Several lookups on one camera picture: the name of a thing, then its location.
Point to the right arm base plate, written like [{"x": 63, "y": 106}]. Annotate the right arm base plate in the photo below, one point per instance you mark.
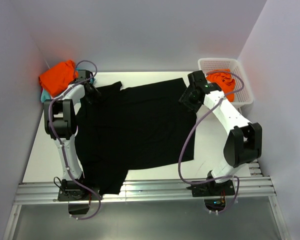
[{"x": 212, "y": 189}]

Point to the teal folded t shirt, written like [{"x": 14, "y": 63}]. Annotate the teal folded t shirt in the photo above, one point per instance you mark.
[{"x": 44, "y": 96}]

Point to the orange folded t shirt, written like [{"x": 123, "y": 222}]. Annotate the orange folded t shirt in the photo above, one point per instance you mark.
[{"x": 56, "y": 79}]

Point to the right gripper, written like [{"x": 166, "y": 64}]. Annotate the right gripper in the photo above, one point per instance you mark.
[{"x": 186, "y": 100}]

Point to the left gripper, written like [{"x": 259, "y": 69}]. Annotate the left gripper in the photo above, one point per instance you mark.
[{"x": 93, "y": 93}]

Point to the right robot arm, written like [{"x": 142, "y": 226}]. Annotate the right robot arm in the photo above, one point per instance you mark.
[{"x": 244, "y": 139}]

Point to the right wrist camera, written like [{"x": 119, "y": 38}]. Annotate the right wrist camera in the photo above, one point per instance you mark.
[{"x": 197, "y": 81}]

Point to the orange crumpled t shirt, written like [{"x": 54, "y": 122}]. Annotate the orange crumpled t shirt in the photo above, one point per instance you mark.
[{"x": 223, "y": 79}]

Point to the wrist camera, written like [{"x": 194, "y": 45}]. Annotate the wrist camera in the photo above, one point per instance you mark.
[
  {"x": 197, "y": 81},
  {"x": 83, "y": 74}
]

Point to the aluminium mounting rail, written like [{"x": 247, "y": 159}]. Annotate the aluminium mounting rail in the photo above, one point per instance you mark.
[{"x": 139, "y": 191}]

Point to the black t shirt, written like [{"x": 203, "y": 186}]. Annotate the black t shirt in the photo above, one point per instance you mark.
[{"x": 132, "y": 128}]

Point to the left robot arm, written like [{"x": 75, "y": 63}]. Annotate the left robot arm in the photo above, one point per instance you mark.
[{"x": 61, "y": 125}]

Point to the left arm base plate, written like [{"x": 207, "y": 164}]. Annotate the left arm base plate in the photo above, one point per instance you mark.
[{"x": 69, "y": 191}]

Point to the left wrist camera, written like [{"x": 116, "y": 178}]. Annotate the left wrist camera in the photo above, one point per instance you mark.
[{"x": 83, "y": 74}]

